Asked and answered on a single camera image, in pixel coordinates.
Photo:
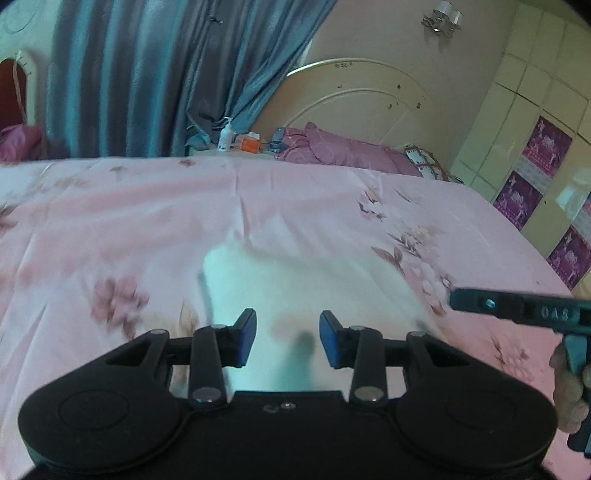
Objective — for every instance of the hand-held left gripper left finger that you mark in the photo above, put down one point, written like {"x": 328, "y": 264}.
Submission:
{"x": 247, "y": 339}

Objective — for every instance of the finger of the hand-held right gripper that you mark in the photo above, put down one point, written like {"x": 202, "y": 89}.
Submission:
{"x": 485, "y": 303}

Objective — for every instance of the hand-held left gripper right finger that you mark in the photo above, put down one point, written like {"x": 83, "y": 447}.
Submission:
{"x": 328, "y": 339}

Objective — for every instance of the white small garment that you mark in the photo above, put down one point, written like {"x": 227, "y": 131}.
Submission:
{"x": 295, "y": 281}

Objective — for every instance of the person's right hand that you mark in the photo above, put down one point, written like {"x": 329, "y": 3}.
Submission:
{"x": 565, "y": 392}

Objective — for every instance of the patterned pillow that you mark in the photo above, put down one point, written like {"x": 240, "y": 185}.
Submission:
{"x": 431, "y": 164}

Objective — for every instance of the pink floral bed sheet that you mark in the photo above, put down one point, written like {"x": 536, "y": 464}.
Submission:
{"x": 115, "y": 221}

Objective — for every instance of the cream wardrobe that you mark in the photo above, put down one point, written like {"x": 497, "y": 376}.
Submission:
{"x": 503, "y": 115}

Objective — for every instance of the purple quilt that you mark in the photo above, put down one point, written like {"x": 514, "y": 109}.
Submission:
{"x": 341, "y": 150}

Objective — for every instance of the white nightstand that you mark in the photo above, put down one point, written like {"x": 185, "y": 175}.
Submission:
{"x": 207, "y": 151}

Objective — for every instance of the orange box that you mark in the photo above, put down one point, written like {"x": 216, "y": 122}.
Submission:
{"x": 248, "y": 144}

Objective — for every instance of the blue grey object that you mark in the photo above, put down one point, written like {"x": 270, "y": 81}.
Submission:
{"x": 277, "y": 141}

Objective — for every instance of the white pump bottle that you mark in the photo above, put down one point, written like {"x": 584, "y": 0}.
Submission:
{"x": 225, "y": 137}

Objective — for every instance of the cream arched headboard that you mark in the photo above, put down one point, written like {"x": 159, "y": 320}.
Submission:
{"x": 360, "y": 106}

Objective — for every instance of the blue grey curtain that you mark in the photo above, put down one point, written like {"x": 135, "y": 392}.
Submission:
{"x": 152, "y": 78}

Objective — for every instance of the red headboard with white trim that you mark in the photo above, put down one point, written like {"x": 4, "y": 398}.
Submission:
{"x": 11, "y": 92}

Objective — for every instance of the purple wall poster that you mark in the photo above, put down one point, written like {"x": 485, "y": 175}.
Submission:
{"x": 517, "y": 201}
{"x": 571, "y": 258}
{"x": 548, "y": 143}

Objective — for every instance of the wall lamp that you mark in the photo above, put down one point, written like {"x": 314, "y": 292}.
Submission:
{"x": 442, "y": 18}

